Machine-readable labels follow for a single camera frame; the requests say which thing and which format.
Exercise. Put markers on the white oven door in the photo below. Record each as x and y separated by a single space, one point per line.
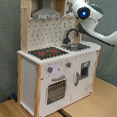
55 92

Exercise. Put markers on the wooden toy kitchen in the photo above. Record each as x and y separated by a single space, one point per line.
45 33

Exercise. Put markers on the right red oven knob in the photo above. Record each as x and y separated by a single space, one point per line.
68 64

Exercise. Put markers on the red oven knob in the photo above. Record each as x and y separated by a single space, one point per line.
68 64
50 69

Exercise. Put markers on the black toy stove top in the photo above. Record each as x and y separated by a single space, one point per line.
46 53

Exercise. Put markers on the left red oven knob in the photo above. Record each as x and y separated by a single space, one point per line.
50 69

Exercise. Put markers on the grey toy sink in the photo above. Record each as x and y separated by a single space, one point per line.
75 47

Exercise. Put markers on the white cupboard door with dispenser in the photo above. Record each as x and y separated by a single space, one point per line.
83 75

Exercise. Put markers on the grey range hood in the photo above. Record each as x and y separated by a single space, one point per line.
46 11

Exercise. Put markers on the toy microwave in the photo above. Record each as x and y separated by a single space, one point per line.
68 9

